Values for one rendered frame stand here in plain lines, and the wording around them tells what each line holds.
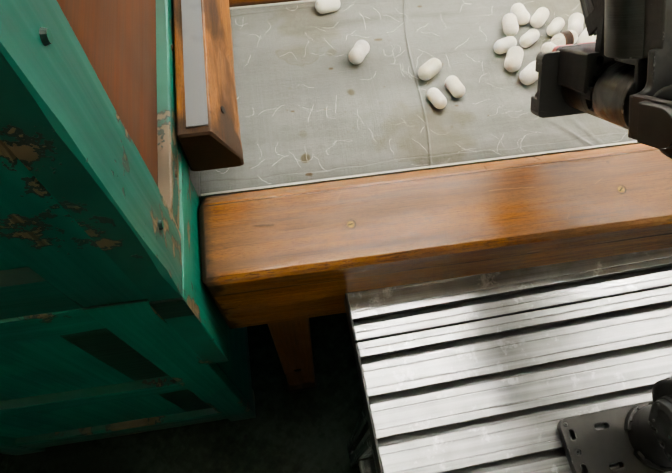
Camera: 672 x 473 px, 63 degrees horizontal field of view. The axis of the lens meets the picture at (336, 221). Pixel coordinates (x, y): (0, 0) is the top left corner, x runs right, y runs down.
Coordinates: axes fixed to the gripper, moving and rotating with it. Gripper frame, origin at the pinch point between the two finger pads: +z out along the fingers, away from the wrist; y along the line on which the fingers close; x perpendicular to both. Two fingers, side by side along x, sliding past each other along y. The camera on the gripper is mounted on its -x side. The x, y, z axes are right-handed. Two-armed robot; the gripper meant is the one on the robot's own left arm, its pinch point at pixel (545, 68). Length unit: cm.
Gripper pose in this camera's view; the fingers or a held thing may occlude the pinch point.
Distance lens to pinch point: 71.2
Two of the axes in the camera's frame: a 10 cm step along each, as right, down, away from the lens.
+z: -1.3, -3.9, 9.1
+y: -9.9, 1.3, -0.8
